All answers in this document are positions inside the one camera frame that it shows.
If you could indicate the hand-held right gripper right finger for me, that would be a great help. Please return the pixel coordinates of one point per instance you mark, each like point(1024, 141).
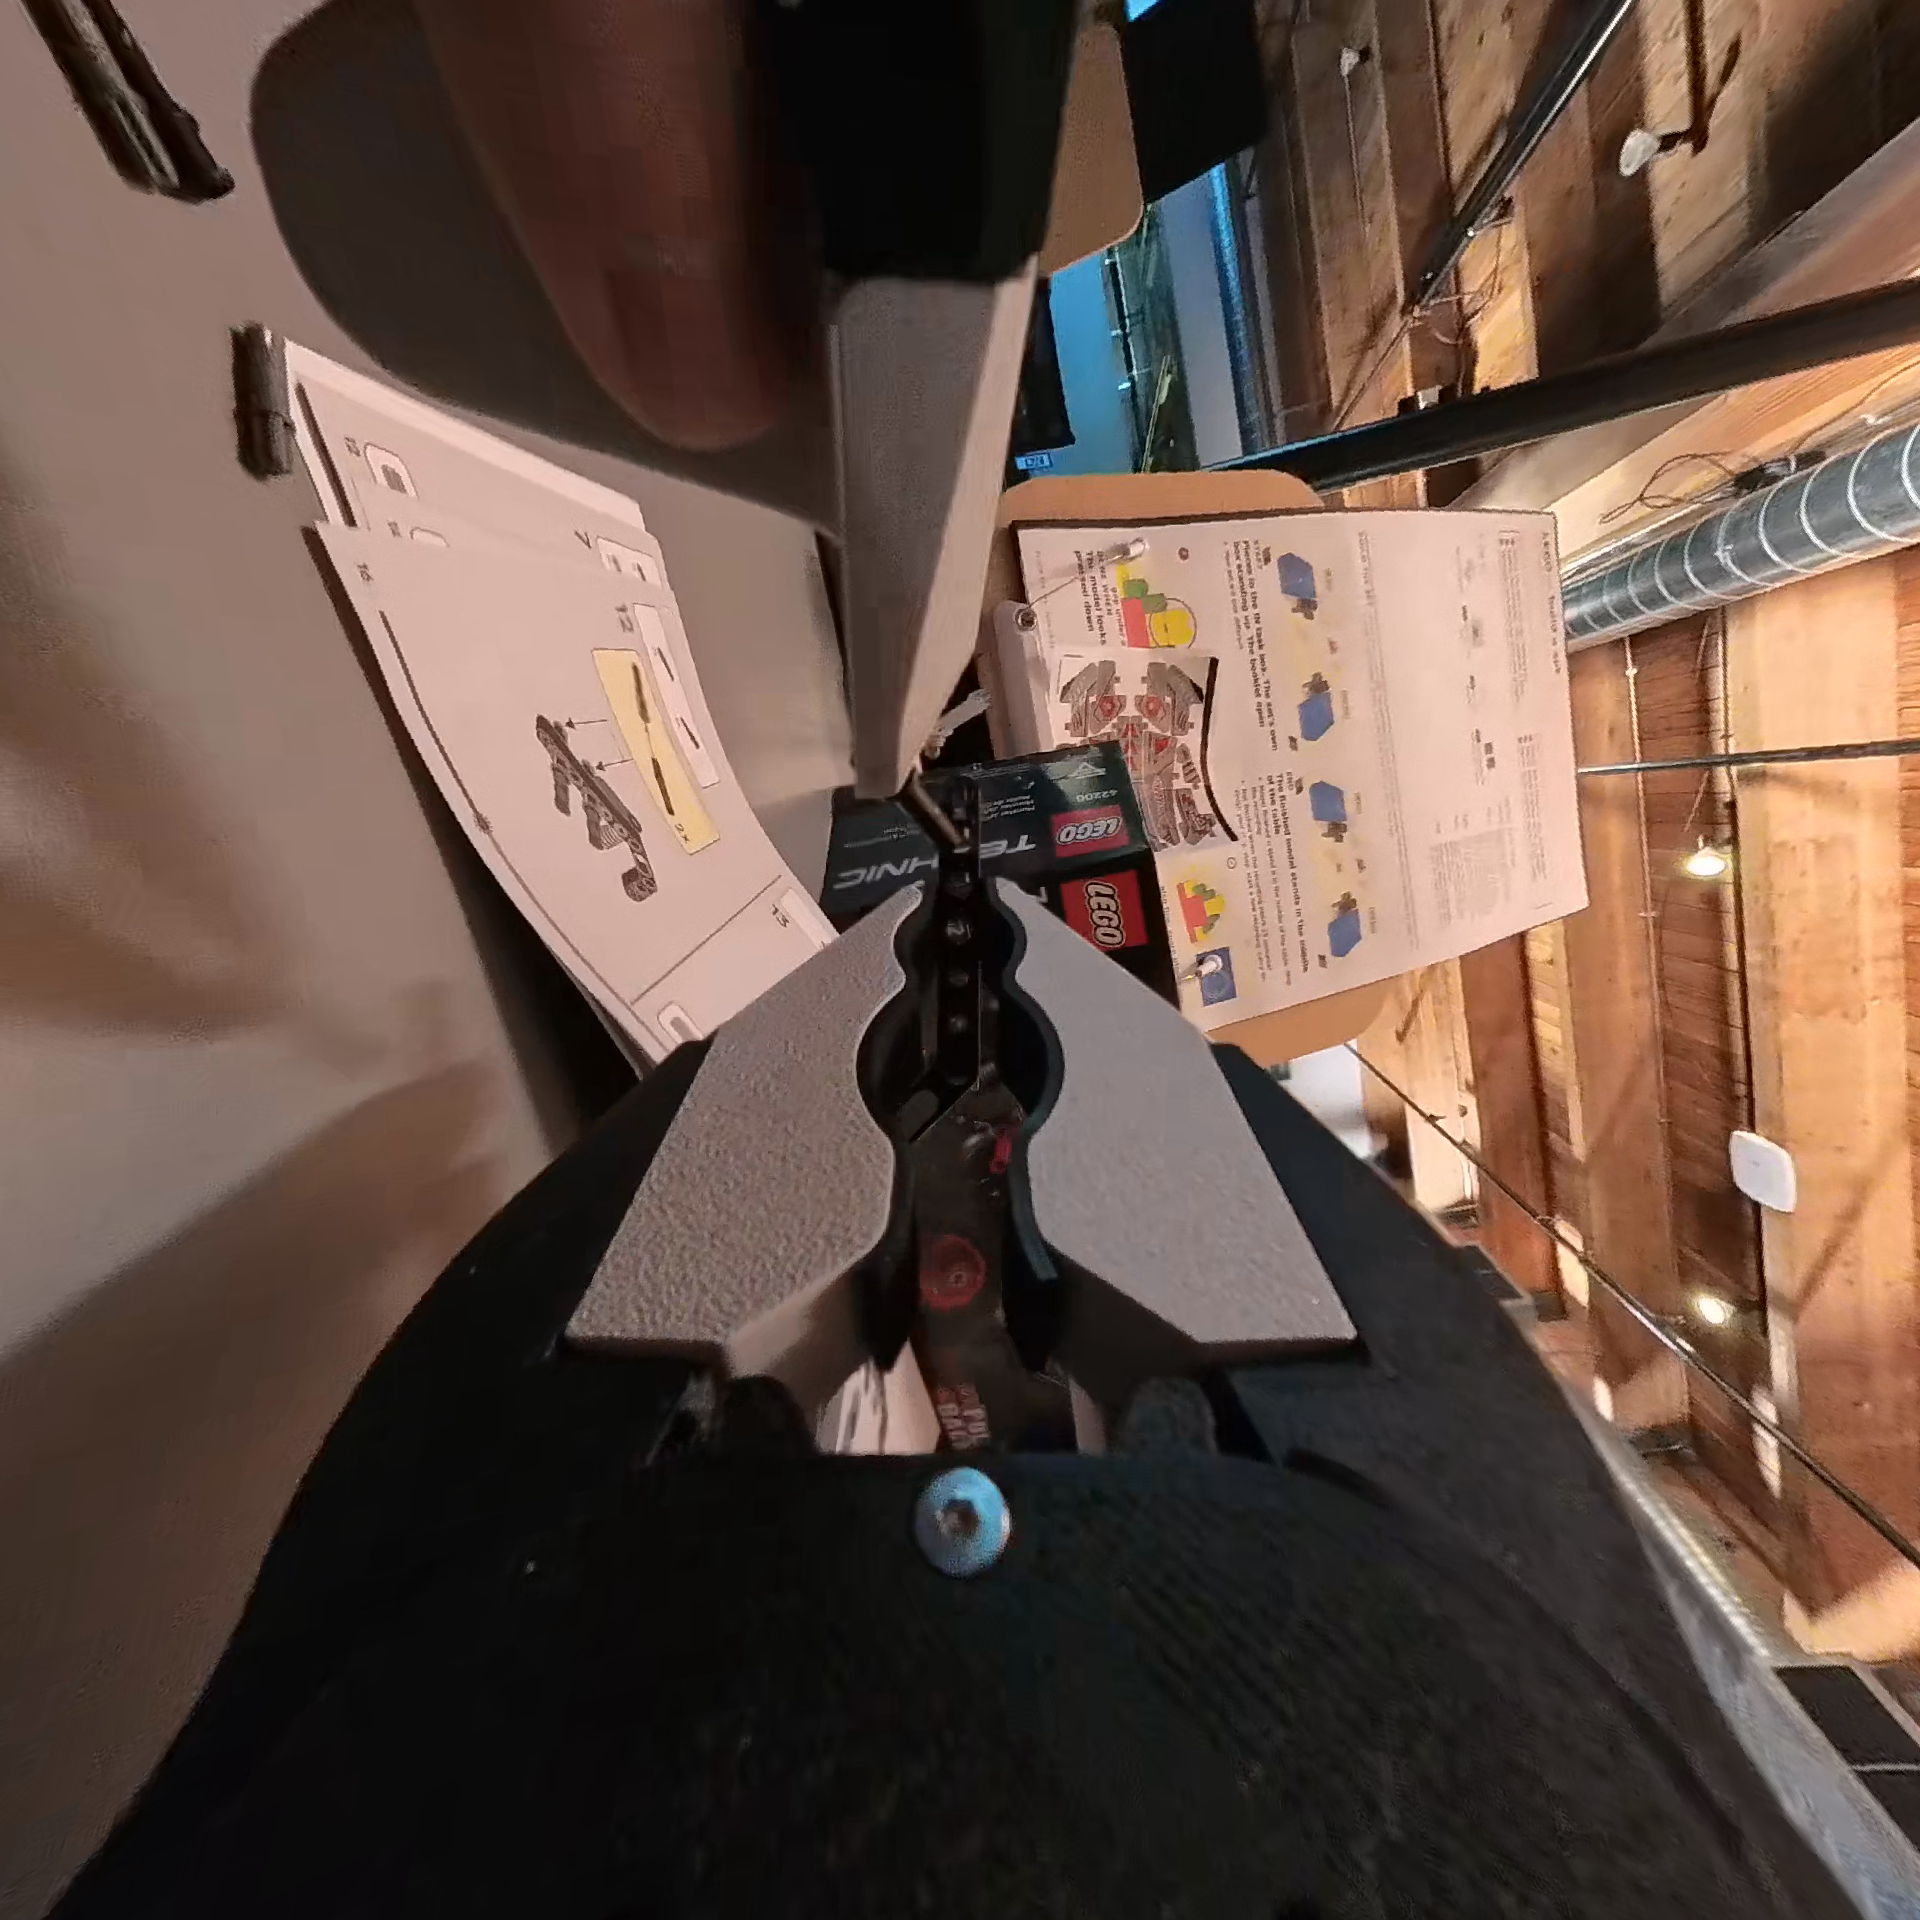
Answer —
point(1183, 1184)

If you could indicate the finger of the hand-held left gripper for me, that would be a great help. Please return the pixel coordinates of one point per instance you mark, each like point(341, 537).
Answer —
point(930, 497)

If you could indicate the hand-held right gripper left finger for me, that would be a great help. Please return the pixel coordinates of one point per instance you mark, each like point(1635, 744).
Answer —
point(735, 1184)

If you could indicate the tan chair back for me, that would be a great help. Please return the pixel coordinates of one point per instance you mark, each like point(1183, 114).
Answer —
point(1095, 165)

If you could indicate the wooden board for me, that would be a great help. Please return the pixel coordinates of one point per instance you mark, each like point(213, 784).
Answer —
point(1293, 1036)

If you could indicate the white board stand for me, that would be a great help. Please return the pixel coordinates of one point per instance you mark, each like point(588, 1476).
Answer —
point(1020, 675)

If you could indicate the black monitor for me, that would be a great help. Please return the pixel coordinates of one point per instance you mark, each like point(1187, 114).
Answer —
point(1191, 92)

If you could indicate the black toy box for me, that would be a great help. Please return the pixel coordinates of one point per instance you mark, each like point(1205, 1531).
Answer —
point(1111, 873)

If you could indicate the white instruction booklet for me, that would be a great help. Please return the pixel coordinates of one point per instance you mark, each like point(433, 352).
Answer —
point(526, 675)

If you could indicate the printed instruction sheet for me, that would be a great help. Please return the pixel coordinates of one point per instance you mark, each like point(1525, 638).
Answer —
point(1411, 722)

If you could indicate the round ceiling lamp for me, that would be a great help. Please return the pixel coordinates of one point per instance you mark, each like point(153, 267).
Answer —
point(1703, 861)

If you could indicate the small black toy part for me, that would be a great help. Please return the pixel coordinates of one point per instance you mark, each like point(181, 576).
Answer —
point(263, 407)

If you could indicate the black frame bar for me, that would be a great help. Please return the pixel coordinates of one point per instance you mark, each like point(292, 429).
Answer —
point(1574, 393)

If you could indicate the silver ribbed duct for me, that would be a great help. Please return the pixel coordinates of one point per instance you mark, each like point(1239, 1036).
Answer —
point(1740, 531)

